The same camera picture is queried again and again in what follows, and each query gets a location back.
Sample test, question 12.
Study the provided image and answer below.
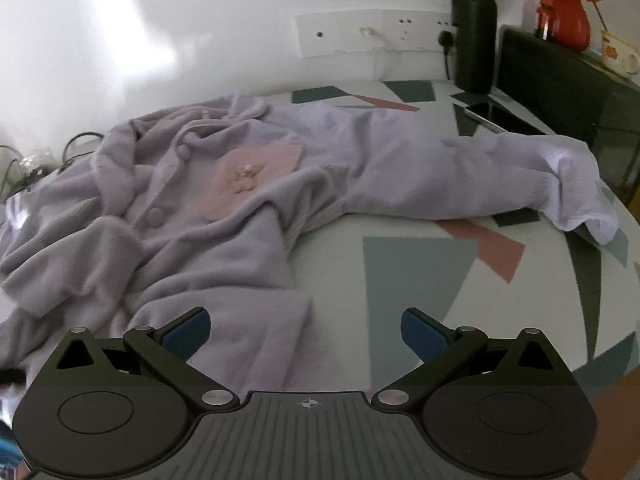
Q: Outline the black cable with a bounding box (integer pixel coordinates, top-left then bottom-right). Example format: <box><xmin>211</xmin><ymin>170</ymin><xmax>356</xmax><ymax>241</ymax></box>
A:
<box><xmin>0</xmin><ymin>132</ymin><xmax>108</xmax><ymax>201</ymax></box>

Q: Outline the white wall outlet panel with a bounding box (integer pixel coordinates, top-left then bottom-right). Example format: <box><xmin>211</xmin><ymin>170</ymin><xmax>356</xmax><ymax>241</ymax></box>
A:
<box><xmin>295</xmin><ymin>8</ymin><xmax>463</xmax><ymax>58</ymax></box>

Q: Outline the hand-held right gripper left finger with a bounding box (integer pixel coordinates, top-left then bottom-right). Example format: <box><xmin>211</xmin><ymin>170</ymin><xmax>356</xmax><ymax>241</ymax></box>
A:
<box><xmin>52</xmin><ymin>308</ymin><xmax>241</xmax><ymax>413</ymax></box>

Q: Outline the black plug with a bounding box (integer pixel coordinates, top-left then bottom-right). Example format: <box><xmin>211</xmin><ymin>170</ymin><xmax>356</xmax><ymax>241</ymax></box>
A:
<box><xmin>438</xmin><ymin>30</ymin><xmax>458</xmax><ymax>82</ymax></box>

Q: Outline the red vase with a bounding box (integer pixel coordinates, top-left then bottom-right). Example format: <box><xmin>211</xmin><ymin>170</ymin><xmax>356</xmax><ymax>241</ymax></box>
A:
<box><xmin>537</xmin><ymin>0</ymin><xmax>592</xmax><ymax>54</ymax></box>

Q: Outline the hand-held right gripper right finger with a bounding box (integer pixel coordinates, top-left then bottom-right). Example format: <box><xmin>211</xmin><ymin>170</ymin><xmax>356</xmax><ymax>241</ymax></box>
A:
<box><xmin>372</xmin><ymin>308</ymin><xmax>558</xmax><ymax>411</ymax></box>

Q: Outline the black box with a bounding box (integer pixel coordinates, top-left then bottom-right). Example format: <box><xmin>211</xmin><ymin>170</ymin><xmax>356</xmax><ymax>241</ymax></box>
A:
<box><xmin>497</xmin><ymin>25</ymin><xmax>640</xmax><ymax>201</ymax></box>

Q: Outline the floral mug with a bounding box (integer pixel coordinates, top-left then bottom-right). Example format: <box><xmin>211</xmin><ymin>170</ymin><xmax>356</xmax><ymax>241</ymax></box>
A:
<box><xmin>600</xmin><ymin>27</ymin><xmax>640</xmax><ymax>79</ymax></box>

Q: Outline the lavender fleece pajama top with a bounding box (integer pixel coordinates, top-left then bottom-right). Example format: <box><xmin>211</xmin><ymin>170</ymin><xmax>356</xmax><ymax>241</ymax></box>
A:
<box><xmin>0</xmin><ymin>91</ymin><xmax>621</xmax><ymax>401</ymax></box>

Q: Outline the black smartphone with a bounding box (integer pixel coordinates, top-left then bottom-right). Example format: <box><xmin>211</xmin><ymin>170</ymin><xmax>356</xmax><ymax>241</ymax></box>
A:
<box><xmin>462</xmin><ymin>101</ymin><xmax>547</xmax><ymax>137</ymax></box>

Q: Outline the white charging cable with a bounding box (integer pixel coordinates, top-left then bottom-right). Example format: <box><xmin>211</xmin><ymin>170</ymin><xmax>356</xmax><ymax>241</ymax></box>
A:
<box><xmin>360</xmin><ymin>25</ymin><xmax>402</xmax><ymax>52</ymax></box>

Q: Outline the black thermos bottle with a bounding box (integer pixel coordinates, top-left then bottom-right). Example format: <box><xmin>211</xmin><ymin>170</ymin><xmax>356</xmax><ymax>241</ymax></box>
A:
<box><xmin>451</xmin><ymin>0</ymin><xmax>497</xmax><ymax>95</ymax></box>

